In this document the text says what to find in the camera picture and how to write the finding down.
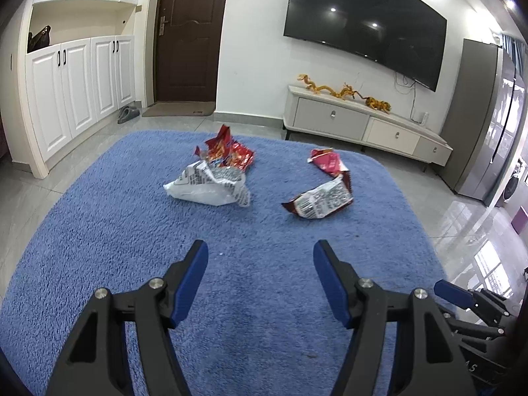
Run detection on pair of grey slippers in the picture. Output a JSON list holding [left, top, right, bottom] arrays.
[[117, 106, 141, 124]]

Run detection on dark brown door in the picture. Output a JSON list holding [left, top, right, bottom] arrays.
[[154, 0, 232, 103]]

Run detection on blue shaggy rug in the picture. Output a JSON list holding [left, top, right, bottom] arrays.
[[0, 129, 450, 396]]

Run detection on black wall television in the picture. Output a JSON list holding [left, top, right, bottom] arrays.
[[284, 0, 448, 92]]

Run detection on washing machine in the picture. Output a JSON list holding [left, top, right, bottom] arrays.
[[497, 161, 528, 208]]

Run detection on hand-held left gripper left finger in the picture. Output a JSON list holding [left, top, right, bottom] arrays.
[[45, 239, 209, 396]]

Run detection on white grey television stand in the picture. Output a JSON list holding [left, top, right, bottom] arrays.
[[282, 84, 453, 172]]

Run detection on red snack bag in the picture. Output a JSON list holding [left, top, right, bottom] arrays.
[[195, 124, 255, 172]]

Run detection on purple box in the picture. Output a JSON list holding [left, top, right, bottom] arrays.
[[511, 207, 528, 232]]

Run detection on white hallway cabinet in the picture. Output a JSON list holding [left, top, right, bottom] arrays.
[[8, 0, 150, 180]]

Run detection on golden tiger figurine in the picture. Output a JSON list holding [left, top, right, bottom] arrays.
[[365, 96, 392, 115]]

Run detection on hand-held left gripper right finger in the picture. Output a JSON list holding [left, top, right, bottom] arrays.
[[313, 239, 475, 396]]

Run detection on dark handbag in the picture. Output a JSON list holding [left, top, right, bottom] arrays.
[[27, 25, 52, 53]]

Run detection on silver white printed wrapper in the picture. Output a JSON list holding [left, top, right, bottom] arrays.
[[164, 161, 251, 208]]

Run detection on grey refrigerator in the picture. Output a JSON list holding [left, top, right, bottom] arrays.
[[439, 38, 528, 208]]

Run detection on red and white wrapper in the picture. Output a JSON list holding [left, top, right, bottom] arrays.
[[307, 148, 351, 182]]

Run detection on brown doormat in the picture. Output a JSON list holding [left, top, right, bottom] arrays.
[[142, 101, 216, 117]]

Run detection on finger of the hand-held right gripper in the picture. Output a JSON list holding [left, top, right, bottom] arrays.
[[434, 279, 520, 326], [437, 305, 507, 338]]

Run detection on television cables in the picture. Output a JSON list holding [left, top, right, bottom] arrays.
[[394, 70, 417, 122]]

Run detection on dark red wrapper printed back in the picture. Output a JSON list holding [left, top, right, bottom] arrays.
[[281, 174, 354, 219]]

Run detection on golden dragon figurine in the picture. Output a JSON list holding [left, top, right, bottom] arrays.
[[298, 74, 364, 102]]

